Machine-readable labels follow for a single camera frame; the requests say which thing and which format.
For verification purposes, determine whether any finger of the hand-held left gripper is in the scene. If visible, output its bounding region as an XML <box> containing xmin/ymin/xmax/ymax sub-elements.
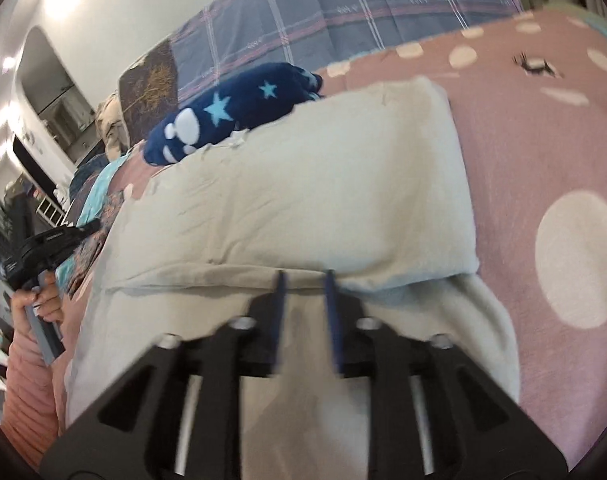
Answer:
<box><xmin>54</xmin><ymin>222</ymin><xmax>102</xmax><ymax>253</ymax></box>

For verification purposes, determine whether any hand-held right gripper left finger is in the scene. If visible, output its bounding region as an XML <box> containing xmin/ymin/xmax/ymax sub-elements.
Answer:
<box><xmin>38</xmin><ymin>270</ymin><xmax>288</xmax><ymax>480</ymax></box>

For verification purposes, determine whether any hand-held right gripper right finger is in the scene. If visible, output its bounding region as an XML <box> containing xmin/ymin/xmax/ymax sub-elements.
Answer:
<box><xmin>324</xmin><ymin>269</ymin><xmax>569</xmax><ymax>480</ymax></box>

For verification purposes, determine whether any cream fleece garment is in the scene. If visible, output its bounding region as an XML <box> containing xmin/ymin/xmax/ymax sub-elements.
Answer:
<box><xmin>64</xmin><ymin>76</ymin><xmax>523</xmax><ymax>480</ymax></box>

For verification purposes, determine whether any person's left forearm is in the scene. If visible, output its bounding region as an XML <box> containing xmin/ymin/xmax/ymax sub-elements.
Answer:
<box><xmin>1</xmin><ymin>327</ymin><xmax>67</xmax><ymax>467</ymax></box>

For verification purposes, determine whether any person's left hand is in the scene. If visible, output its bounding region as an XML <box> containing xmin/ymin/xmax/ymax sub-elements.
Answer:
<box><xmin>11</xmin><ymin>282</ymin><xmax>65</xmax><ymax>333</ymax></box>

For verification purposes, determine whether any white lattice rack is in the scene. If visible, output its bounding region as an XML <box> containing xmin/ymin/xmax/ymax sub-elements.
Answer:
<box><xmin>32</xmin><ymin>194</ymin><xmax>68</xmax><ymax>227</ymax></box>

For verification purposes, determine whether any teal patterned cloth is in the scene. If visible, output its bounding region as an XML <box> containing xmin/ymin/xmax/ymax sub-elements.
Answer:
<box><xmin>56</xmin><ymin>152</ymin><xmax>137</xmax><ymax>296</ymax></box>

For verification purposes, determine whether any beige cushion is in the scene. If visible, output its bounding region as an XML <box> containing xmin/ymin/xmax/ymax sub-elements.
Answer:
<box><xmin>94</xmin><ymin>94</ymin><xmax>132</xmax><ymax>158</ymax></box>

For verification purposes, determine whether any arched doorway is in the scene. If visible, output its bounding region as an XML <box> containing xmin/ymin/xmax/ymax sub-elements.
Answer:
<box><xmin>14</xmin><ymin>26</ymin><xmax>98</xmax><ymax>163</ymax></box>

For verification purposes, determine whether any dark tree print pillow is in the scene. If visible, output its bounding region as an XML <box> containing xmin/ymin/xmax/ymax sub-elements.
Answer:
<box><xmin>118</xmin><ymin>40</ymin><xmax>180</xmax><ymax>150</ymax></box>

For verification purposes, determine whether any navy star print garment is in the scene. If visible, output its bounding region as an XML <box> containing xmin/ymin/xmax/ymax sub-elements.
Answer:
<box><xmin>144</xmin><ymin>62</ymin><xmax>325</xmax><ymax>167</ymax></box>

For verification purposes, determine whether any pink polka dot blanket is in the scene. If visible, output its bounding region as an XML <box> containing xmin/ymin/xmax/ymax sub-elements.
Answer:
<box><xmin>48</xmin><ymin>7</ymin><xmax>607</xmax><ymax>468</ymax></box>

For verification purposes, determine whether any blue plaid blanket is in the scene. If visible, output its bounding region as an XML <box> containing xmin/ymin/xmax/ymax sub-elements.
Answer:
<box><xmin>171</xmin><ymin>0</ymin><xmax>525</xmax><ymax>107</ymax></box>

